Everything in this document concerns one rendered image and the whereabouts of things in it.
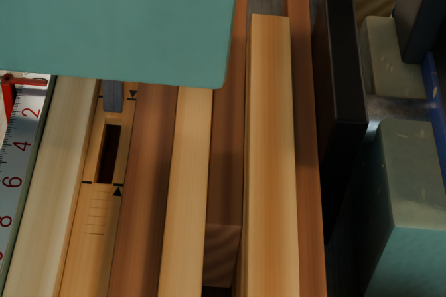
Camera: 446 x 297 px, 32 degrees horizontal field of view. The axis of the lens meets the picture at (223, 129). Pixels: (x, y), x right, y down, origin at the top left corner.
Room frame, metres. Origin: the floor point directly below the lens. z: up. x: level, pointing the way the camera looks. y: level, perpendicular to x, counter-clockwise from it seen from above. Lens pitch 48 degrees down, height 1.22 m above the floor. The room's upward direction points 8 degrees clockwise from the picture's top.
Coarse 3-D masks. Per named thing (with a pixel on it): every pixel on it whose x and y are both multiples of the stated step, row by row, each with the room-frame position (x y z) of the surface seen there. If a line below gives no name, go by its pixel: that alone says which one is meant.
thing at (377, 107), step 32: (320, 0) 0.31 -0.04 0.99; (352, 0) 0.30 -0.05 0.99; (320, 32) 0.29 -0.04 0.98; (352, 32) 0.28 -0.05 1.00; (320, 64) 0.27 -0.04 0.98; (352, 64) 0.26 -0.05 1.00; (320, 96) 0.26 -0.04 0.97; (352, 96) 0.24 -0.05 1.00; (384, 96) 0.27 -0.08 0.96; (320, 128) 0.24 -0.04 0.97; (352, 128) 0.22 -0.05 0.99; (320, 160) 0.22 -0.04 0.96; (352, 160) 0.22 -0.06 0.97
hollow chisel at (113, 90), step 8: (104, 80) 0.25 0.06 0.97; (112, 80) 0.25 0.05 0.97; (104, 88) 0.25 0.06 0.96; (112, 88) 0.25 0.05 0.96; (120, 88) 0.25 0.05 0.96; (104, 96) 0.25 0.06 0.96; (112, 96) 0.25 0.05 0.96; (120, 96) 0.25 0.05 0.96; (104, 104) 0.25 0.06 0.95; (112, 104) 0.25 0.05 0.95; (120, 104) 0.25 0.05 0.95; (120, 112) 0.25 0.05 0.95
